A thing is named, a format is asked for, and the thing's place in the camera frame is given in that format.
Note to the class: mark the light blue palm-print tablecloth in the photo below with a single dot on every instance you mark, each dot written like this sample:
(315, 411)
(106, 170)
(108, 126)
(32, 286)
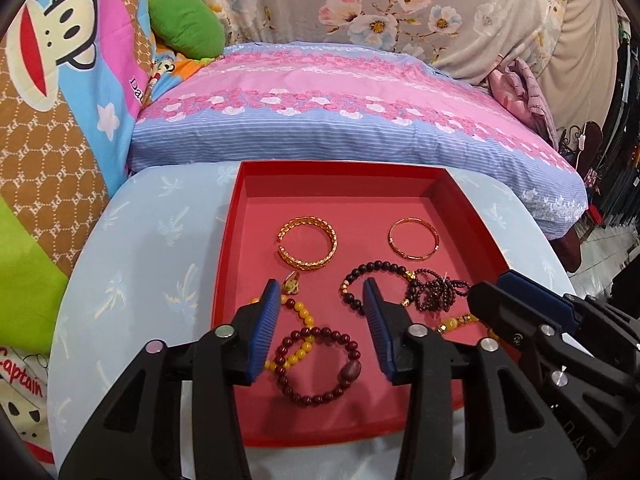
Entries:
(150, 240)

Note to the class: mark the dark metal rack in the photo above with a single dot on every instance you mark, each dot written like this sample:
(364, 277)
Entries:
(590, 145)

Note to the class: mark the pink cloth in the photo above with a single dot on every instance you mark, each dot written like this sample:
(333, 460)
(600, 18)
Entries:
(520, 90)

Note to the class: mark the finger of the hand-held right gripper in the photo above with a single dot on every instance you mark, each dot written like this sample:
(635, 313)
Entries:
(545, 302)
(500, 310)

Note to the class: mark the red cardboard box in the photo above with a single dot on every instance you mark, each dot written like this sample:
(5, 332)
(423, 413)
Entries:
(350, 240)

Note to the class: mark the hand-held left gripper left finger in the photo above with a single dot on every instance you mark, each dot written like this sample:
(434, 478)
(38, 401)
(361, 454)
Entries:
(265, 330)

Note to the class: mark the purple garnet bead strand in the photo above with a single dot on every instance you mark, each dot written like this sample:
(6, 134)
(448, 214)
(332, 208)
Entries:
(435, 290)

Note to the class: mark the cartoon monkey blanket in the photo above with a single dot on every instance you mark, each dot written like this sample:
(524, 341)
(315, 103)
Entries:
(60, 135)

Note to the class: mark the grey floral cloth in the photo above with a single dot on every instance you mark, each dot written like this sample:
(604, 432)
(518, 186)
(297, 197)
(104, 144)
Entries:
(300, 0)

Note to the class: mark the pink blue striped pillow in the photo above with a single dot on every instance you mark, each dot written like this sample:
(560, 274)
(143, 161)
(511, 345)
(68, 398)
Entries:
(325, 125)

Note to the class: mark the green pillow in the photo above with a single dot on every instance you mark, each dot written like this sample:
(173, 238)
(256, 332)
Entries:
(187, 25)

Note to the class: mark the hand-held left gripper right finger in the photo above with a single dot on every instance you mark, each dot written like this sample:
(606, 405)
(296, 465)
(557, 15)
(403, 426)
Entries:
(377, 330)

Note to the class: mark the hanging dark clothes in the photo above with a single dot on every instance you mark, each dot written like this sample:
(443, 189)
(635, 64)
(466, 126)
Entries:
(627, 125)

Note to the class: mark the beige cloth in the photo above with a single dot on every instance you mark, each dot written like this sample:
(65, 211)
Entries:
(585, 50)

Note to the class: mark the thin gold bangle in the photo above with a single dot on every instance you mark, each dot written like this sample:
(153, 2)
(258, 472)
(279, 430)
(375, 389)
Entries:
(417, 257)

